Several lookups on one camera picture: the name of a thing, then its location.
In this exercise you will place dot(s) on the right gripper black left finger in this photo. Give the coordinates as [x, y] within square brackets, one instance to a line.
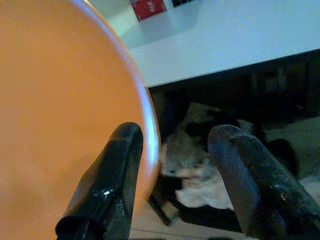
[107, 180]

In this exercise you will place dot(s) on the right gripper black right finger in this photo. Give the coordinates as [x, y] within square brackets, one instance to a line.
[262, 190]

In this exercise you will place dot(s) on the orange round plate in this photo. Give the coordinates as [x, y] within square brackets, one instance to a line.
[62, 87]

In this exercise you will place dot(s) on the cream crumpled cloth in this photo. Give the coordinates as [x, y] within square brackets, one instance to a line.
[200, 190]

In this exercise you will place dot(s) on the black garment with red tag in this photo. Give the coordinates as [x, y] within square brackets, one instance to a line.
[205, 217]

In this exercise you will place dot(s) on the white table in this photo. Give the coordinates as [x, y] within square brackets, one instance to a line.
[237, 37]

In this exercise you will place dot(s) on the red box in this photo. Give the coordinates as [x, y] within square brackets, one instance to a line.
[150, 8]

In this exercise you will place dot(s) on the black box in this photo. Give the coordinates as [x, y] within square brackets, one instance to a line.
[186, 2]

